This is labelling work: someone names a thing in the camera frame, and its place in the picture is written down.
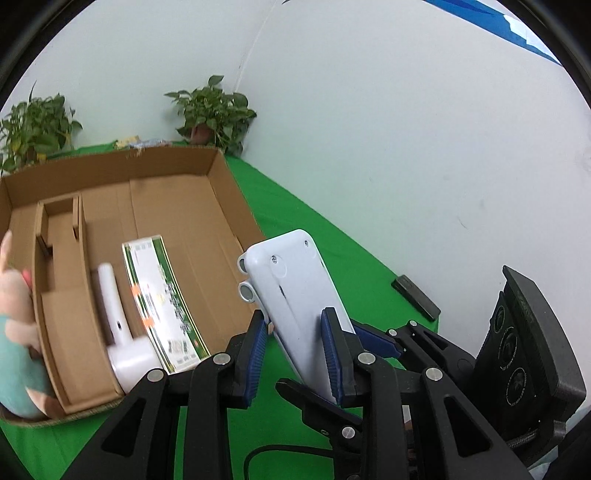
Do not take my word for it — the white hair dryer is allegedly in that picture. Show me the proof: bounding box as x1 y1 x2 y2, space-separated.
96 263 167 394

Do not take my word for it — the black flat rectangular object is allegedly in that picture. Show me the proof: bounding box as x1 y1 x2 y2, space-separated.
392 275 442 323

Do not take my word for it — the pink and teal plush toy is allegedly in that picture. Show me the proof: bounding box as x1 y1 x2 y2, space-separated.
0 229 61 420

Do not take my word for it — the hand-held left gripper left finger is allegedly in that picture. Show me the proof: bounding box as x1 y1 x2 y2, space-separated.
60 309 269 480

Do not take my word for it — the large cardboard box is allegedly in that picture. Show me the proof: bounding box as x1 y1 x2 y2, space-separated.
0 147 267 424

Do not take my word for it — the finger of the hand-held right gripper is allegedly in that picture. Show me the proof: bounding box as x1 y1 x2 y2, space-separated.
353 320 478 386
276 378 366 480

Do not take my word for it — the black braided cable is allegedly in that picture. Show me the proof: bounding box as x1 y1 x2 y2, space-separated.
505 421 567 451

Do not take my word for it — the light grey plastic device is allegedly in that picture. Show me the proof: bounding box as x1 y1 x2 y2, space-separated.
237 229 356 403

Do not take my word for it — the green and white printed box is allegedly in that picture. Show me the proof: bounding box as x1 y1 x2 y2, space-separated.
121 235 212 374

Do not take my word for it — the colourful packet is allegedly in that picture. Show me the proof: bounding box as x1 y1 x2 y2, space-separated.
115 135 172 151

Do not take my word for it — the blue wall banner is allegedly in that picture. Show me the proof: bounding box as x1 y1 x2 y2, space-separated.
425 0 562 66

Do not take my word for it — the thin black cable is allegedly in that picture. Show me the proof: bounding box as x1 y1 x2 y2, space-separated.
243 444 336 480

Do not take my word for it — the green table cloth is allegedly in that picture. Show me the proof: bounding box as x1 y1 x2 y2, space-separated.
0 143 509 480

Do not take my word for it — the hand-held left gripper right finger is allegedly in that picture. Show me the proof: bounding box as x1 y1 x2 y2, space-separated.
321 307 532 480

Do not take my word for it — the small narrow cardboard box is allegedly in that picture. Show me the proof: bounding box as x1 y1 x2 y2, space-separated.
34 194 126 415

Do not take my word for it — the green plant in brown pot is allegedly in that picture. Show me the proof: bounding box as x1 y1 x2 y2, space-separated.
165 75 258 156

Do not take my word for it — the bushy potted green plant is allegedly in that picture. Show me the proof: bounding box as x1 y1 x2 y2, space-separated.
0 83 84 177

